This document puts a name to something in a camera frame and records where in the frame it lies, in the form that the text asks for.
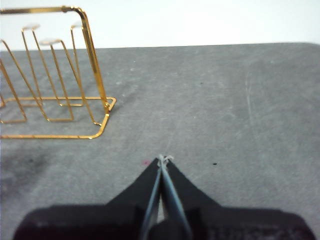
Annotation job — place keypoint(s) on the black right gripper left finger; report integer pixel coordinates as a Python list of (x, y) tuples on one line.
[(120, 220)]

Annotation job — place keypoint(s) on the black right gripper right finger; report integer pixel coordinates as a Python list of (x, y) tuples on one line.
[(215, 222)]

